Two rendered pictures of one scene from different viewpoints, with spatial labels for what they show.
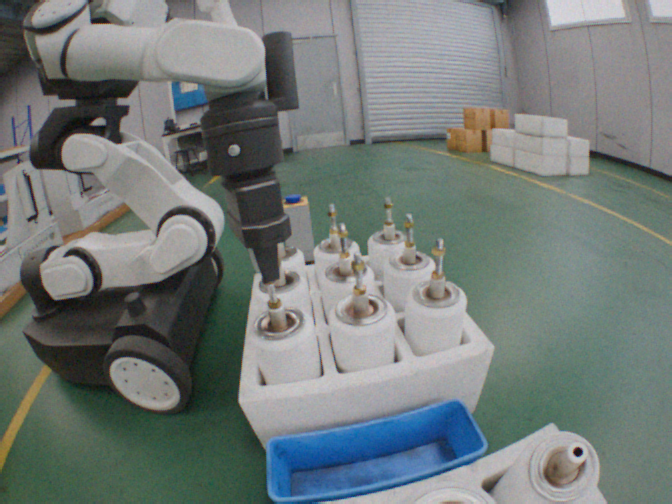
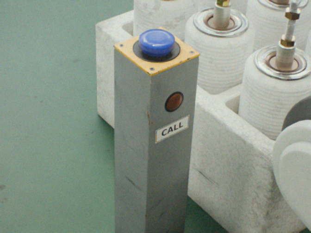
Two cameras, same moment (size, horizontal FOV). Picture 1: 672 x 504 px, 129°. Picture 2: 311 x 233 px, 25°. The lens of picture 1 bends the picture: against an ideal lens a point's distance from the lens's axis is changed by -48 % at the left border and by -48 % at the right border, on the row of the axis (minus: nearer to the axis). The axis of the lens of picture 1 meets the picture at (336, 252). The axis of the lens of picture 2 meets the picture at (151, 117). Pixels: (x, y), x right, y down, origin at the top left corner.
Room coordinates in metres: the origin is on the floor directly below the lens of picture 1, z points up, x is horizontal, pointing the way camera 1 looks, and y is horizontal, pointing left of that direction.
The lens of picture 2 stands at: (1.12, 0.64, 0.75)
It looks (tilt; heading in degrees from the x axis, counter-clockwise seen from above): 39 degrees down; 237
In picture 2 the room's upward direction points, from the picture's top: 2 degrees clockwise
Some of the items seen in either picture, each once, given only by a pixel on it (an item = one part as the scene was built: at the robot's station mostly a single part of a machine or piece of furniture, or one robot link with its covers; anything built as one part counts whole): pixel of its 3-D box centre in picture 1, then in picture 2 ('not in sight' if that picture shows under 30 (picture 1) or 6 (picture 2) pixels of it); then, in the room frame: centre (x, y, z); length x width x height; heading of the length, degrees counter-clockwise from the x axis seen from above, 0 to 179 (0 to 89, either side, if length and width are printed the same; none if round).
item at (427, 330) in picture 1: (432, 338); not in sight; (0.37, -0.14, 0.16); 0.10 x 0.10 x 0.18
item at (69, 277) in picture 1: (80, 265); not in sight; (0.61, 0.73, 0.28); 0.21 x 0.20 x 0.13; 97
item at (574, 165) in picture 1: (566, 162); not in sight; (2.48, -2.47, 0.09); 0.39 x 0.39 x 0.18; 10
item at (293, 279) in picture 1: (279, 282); not in sight; (0.47, 0.10, 0.25); 0.08 x 0.08 x 0.01
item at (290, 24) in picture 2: not in sight; (289, 28); (0.58, 0.12, 0.30); 0.01 x 0.01 x 0.08
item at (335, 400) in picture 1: (352, 340); (266, 88); (0.48, -0.01, 0.09); 0.39 x 0.39 x 0.18; 6
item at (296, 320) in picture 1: (279, 323); not in sight; (0.35, 0.09, 0.25); 0.08 x 0.08 x 0.01
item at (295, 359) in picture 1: (291, 367); not in sight; (0.35, 0.09, 0.16); 0.10 x 0.10 x 0.18
